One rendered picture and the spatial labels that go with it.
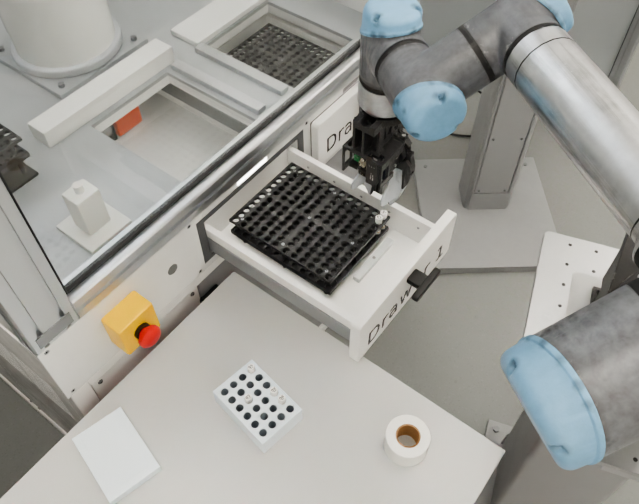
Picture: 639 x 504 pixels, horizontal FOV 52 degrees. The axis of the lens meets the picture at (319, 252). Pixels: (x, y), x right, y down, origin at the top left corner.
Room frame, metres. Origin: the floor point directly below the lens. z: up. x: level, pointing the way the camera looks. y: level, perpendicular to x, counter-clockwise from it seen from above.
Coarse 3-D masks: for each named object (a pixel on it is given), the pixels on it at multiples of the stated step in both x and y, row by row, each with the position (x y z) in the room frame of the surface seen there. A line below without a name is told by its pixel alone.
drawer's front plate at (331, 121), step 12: (348, 96) 1.03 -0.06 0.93; (336, 108) 1.00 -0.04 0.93; (348, 108) 1.03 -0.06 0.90; (324, 120) 0.96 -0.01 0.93; (336, 120) 0.99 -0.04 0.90; (348, 120) 1.03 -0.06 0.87; (312, 132) 0.95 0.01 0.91; (324, 132) 0.96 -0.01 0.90; (336, 132) 0.99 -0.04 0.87; (348, 132) 1.03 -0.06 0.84; (312, 144) 0.95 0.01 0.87; (324, 144) 0.96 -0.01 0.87; (336, 144) 0.99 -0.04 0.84; (312, 156) 0.95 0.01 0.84; (324, 156) 0.96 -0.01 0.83
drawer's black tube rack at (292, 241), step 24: (288, 168) 0.86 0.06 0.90; (264, 192) 0.80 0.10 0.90; (288, 192) 0.81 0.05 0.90; (312, 192) 0.81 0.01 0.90; (336, 192) 0.80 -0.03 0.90; (264, 216) 0.75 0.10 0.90; (288, 216) 0.75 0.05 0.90; (312, 216) 0.75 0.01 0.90; (336, 216) 0.75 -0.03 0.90; (360, 216) 0.75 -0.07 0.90; (264, 240) 0.72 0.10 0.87; (288, 240) 0.69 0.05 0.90; (312, 240) 0.72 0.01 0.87; (336, 240) 0.72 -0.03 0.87; (288, 264) 0.66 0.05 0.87; (312, 264) 0.64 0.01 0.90
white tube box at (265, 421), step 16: (256, 368) 0.50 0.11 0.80; (224, 384) 0.48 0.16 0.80; (240, 384) 0.48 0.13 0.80; (256, 384) 0.48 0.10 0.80; (272, 384) 0.47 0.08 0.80; (224, 400) 0.45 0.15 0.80; (240, 400) 0.45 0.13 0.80; (256, 400) 0.45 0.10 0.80; (272, 400) 0.45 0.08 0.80; (288, 400) 0.45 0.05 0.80; (240, 416) 0.42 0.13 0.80; (256, 416) 0.42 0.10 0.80; (272, 416) 0.42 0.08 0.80; (288, 416) 0.42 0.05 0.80; (256, 432) 0.39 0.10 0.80; (272, 432) 0.39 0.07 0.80
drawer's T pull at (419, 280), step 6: (414, 270) 0.62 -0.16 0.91; (432, 270) 0.62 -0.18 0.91; (438, 270) 0.62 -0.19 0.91; (414, 276) 0.61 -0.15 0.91; (420, 276) 0.61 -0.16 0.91; (426, 276) 0.61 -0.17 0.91; (432, 276) 0.61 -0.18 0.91; (408, 282) 0.60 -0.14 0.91; (414, 282) 0.60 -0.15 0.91; (420, 282) 0.60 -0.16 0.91; (426, 282) 0.60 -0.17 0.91; (432, 282) 0.60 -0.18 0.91; (420, 288) 0.58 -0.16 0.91; (426, 288) 0.59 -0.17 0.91; (414, 294) 0.57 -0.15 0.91; (420, 294) 0.57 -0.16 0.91; (414, 300) 0.57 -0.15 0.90
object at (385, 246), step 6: (390, 240) 0.73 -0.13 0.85; (384, 246) 0.72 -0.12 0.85; (390, 246) 0.72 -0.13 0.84; (378, 252) 0.71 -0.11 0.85; (384, 252) 0.71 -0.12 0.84; (372, 258) 0.69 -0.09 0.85; (378, 258) 0.69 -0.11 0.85; (366, 264) 0.68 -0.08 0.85; (372, 264) 0.68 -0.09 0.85; (360, 270) 0.67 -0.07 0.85; (366, 270) 0.67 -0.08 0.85; (354, 276) 0.65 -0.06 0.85; (360, 276) 0.65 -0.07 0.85
